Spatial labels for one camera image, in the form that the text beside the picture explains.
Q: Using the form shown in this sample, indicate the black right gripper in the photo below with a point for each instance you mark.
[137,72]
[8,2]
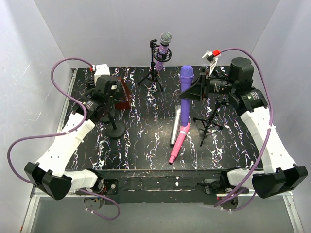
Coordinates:
[202,85]

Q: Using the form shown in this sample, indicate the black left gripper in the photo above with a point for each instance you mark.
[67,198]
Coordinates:
[112,94]

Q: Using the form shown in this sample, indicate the black round-base stand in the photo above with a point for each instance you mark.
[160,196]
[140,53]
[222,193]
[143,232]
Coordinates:
[102,95]
[114,129]

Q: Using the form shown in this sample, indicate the purple plastic microphone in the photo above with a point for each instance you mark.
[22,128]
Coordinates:
[186,77]

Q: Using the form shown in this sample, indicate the silver microphone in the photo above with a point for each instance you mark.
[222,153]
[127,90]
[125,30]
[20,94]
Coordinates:
[175,128]

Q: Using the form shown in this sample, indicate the purple glitter microphone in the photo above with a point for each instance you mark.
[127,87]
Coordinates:
[163,50]

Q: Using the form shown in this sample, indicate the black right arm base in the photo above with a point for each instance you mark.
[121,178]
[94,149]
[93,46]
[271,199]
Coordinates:
[215,186]

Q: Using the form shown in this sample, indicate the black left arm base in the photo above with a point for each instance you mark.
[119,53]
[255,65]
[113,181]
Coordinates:
[106,186]

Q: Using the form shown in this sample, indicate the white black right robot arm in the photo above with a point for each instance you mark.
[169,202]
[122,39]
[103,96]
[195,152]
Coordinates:
[280,172]

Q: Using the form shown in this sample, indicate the small black tripod stand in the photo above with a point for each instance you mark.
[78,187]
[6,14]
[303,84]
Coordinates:
[210,123]

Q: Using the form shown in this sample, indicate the tall black tripod stand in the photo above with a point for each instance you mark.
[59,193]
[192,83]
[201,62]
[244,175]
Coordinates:
[153,74]

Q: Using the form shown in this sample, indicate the brown wooden metronome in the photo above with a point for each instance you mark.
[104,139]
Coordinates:
[125,100]

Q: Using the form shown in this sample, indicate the pink microphone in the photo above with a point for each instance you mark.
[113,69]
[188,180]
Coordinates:
[180,139]

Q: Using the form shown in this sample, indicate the aluminium table rail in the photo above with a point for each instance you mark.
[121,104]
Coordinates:
[56,187]

